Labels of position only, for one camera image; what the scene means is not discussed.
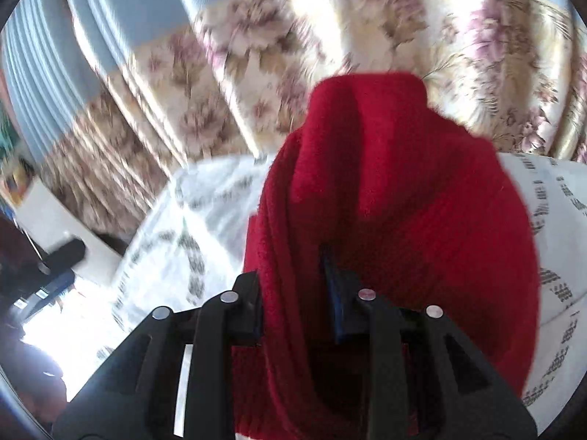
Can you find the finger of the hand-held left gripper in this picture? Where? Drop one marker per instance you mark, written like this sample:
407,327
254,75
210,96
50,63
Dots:
64,255

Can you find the red knitted sweater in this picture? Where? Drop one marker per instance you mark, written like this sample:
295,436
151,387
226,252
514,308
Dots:
394,201

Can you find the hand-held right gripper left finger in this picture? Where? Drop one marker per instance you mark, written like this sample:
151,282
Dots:
251,307

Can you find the colourful wall picture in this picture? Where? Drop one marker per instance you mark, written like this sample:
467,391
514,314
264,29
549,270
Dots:
13,165

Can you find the white cabinet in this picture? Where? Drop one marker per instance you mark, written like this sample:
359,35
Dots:
55,220

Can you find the printed dotted table cloth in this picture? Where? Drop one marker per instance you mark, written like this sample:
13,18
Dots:
183,238

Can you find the blue floral curtain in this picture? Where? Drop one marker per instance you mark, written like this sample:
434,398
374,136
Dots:
275,55

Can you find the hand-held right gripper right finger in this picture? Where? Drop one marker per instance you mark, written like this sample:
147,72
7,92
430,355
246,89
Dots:
334,294

